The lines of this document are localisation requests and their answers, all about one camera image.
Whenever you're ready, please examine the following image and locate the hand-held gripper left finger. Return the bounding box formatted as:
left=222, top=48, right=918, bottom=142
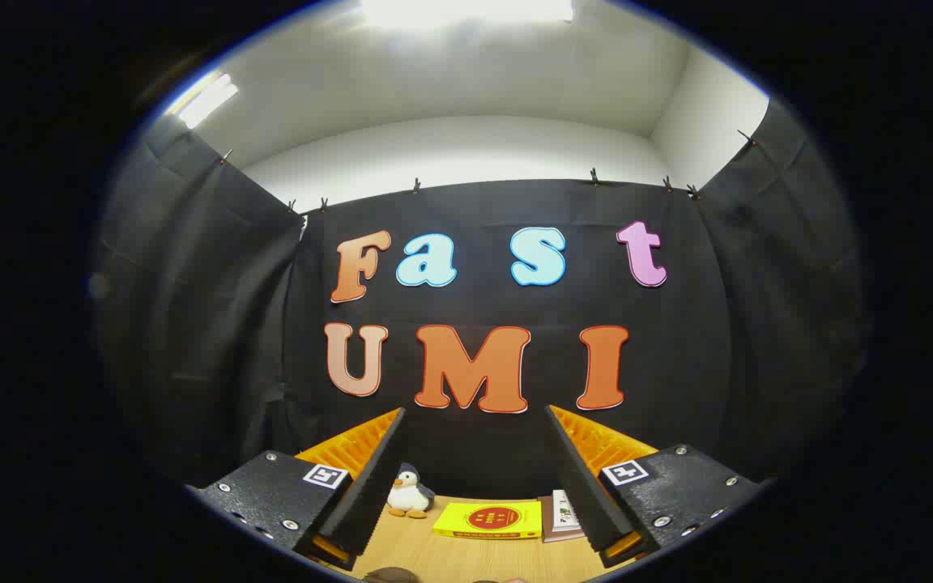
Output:
left=190, top=407, right=407, bottom=572

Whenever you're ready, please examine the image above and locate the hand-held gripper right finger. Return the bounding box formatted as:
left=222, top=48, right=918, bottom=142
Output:
left=545, top=404, right=764, bottom=569

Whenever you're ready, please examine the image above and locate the penguin plush toy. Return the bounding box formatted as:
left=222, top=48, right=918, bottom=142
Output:
left=386, top=463, right=436, bottom=520

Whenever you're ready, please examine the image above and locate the plain white book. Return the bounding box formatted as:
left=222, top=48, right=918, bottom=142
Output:
left=539, top=496, right=586, bottom=543

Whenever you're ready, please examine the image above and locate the yellow book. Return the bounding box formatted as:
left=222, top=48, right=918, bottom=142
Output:
left=432, top=500, right=543, bottom=540

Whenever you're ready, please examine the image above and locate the ceiling light panel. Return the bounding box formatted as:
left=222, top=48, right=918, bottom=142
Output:
left=167, top=73, right=239, bottom=129
left=360, top=0, right=575, bottom=29

